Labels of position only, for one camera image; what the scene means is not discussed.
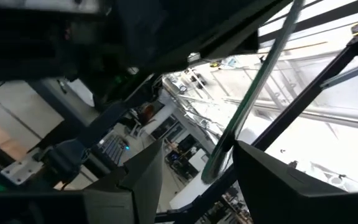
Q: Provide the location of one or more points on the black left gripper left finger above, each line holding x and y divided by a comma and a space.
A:
148, 174

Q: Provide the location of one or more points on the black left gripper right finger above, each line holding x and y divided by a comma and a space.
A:
266, 186

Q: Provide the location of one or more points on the silver metal fork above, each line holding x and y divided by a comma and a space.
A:
259, 77

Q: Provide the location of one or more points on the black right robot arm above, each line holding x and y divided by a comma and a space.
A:
166, 31

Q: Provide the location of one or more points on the computer keyboard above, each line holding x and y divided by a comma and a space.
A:
113, 149

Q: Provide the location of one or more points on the black rig frame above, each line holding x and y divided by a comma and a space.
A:
306, 93

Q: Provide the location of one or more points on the silver metal frame bracket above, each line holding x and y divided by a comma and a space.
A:
20, 169

